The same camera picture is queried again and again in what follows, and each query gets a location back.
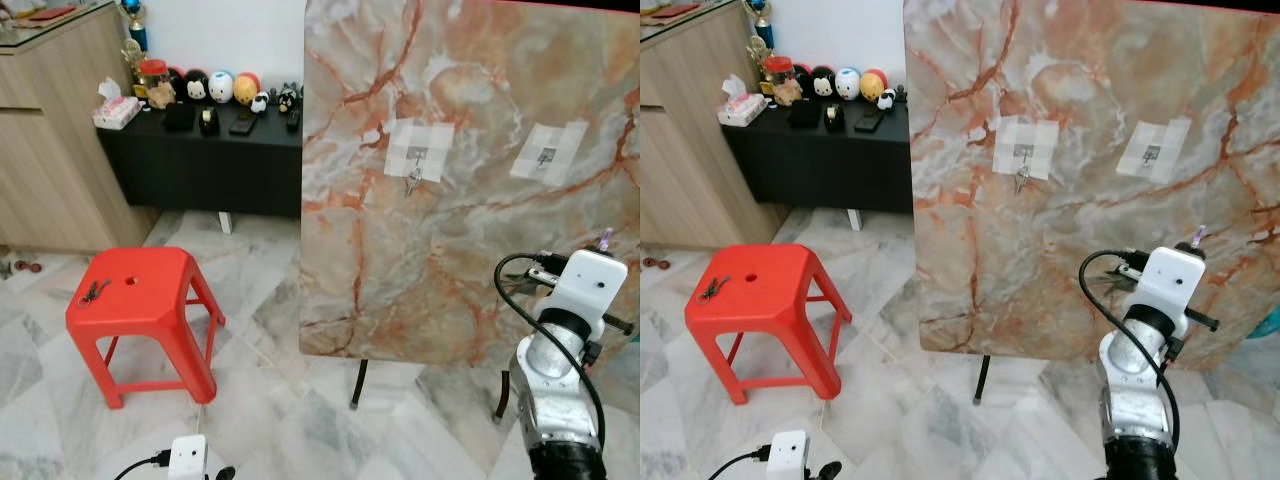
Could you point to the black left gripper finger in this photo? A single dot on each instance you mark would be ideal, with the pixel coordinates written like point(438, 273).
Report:
point(828, 472)
point(224, 474)

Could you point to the small silver adhesive hook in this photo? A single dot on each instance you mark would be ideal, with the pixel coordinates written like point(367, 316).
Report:
point(416, 156)
point(1152, 155)
point(548, 157)
point(1022, 153)

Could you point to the small red floor toy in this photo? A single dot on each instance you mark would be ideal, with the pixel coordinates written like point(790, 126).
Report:
point(28, 267)
point(658, 264)

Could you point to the dark metal key bunch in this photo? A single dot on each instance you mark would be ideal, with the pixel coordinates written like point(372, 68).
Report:
point(94, 293)
point(714, 289)

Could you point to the marble pattern folding table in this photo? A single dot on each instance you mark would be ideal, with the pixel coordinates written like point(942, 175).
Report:
point(450, 270)
point(1060, 270)

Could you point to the red plastic stool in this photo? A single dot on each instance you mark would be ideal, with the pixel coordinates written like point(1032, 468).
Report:
point(145, 300)
point(765, 298)

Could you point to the light wood cabinet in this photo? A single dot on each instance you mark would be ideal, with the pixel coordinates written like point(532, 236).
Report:
point(50, 170)
point(690, 170)

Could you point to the white tape patch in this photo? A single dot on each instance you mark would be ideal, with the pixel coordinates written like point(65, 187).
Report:
point(1008, 132)
point(570, 140)
point(400, 135)
point(1175, 138)

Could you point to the small silver key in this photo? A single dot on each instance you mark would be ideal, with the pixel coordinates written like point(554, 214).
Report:
point(1021, 178)
point(414, 181)

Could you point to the pink tissue pack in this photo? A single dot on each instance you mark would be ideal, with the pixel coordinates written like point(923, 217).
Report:
point(117, 110)
point(741, 107)

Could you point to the black low console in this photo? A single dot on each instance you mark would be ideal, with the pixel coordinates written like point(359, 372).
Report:
point(820, 168)
point(200, 170)

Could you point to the black wallet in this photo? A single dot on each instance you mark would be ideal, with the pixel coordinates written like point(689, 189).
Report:
point(179, 117)
point(804, 114)

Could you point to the clear jar with red lid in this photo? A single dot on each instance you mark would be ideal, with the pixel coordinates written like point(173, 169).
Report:
point(157, 82)
point(781, 80)

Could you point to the small gold trophy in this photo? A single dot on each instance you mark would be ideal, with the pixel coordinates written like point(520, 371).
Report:
point(132, 62)
point(758, 60)

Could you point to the black tape dispenser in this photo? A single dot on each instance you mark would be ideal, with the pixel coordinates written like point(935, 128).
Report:
point(209, 121)
point(835, 118)

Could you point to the black red plush ball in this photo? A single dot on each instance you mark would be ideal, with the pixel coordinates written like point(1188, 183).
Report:
point(802, 80)
point(176, 82)

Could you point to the black television screen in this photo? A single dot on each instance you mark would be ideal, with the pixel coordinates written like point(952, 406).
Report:
point(1190, 4)

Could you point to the black mouse plush ball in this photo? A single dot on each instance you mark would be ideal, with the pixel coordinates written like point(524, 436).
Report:
point(822, 83)
point(197, 86)

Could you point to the red envelope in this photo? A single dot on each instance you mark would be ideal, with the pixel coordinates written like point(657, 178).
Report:
point(52, 13)
point(675, 10)

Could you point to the white blue plush ball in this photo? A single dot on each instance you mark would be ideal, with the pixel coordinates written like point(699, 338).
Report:
point(848, 84)
point(221, 87)

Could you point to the tall blue gold trophy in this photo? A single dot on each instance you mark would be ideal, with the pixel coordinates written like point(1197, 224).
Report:
point(762, 22)
point(134, 25)

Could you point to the yellow orange plush ball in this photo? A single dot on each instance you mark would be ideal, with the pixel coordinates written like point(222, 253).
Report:
point(874, 86)
point(246, 89)

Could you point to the small panda plush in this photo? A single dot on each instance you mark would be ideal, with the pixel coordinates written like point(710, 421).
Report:
point(260, 103)
point(887, 99)

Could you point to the black remote control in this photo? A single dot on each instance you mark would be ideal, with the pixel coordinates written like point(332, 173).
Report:
point(293, 120)

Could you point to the black white bear plush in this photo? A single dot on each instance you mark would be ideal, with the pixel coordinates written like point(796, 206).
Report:
point(287, 99)

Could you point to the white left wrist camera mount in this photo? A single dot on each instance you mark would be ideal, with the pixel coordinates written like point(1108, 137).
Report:
point(188, 458)
point(789, 455)

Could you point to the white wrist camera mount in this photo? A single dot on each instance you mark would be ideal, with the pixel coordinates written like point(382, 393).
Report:
point(588, 285)
point(1170, 280)
point(789, 455)
point(188, 458)

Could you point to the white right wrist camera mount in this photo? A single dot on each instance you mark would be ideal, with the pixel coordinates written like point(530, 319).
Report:
point(1170, 280)
point(588, 285)

